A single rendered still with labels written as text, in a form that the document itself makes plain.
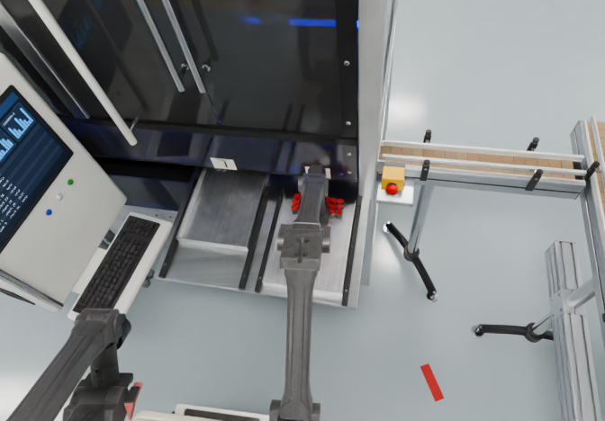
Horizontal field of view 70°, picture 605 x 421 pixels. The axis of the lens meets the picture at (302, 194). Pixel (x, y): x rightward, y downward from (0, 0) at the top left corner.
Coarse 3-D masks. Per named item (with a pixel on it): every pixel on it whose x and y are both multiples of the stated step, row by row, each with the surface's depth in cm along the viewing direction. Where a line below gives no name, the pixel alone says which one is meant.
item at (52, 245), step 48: (0, 96) 116; (0, 144) 119; (48, 144) 134; (0, 192) 122; (48, 192) 138; (96, 192) 159; (0, 240) 126; (48, 240) 143; (96, 240) 165; (0, 288) 139; (48, 288) 147
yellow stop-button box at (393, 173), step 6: (384, 162) 146; (390, 162) 146; (396, 162) 146; (384, 168) 145; (390, 168) 144; (396, 168) 144; (402, 168) 144; (384, 174) 144; (390, 174) 143; (396, 174) 143; (402, 174) 143; (384, 180) 143; (390, 180) 143; (396, 180) 142; (402, 180) 142; (384, 186) 147; (402, 186) 145
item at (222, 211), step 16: (208, 176) 170; (224, 176) 169; (240, 176) 168; (256, 176) 167; (208, 192) 166; (224, 192) 165; (240, 192) 164; (256, 192) 163; (192, 208) 162; (208, 208) 162; (224, 208) 161; (240, 208) 160; (256, 208) 160; (192, 224) 159; (208, 224) 158; (224, 224) 157; (240, 224) 157; (192, 240) 152; (208, 240) 154; (224, 240) 154; (240, 240) 153
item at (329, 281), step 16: (288, 208) 158; (352, 208) 155; (336, 224) 152; (352, 224) 149; (272, 240) 148; (336, 240) 149; (272, 256) 148; (336, 256) 146; (272, 272) 146; (320, 272) 144; (336, 272) 143; (320, 288) 141; (336, 288) 140
